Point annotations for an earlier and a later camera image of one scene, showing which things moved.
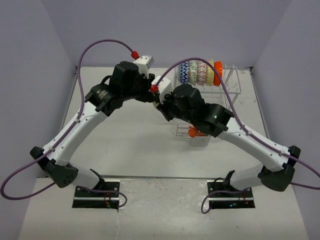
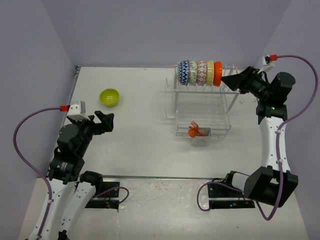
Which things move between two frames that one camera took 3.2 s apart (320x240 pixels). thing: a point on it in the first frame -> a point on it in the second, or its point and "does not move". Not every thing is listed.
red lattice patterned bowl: x=201 y=73 does not move
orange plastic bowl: x=218 y=69 does not move
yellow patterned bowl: x=210 y=73 does not move
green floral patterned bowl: x=192 y=72 does not move
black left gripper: x=148 y=96 -> x=106 y=120
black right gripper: x=162 y=107 -> x=243 y=81
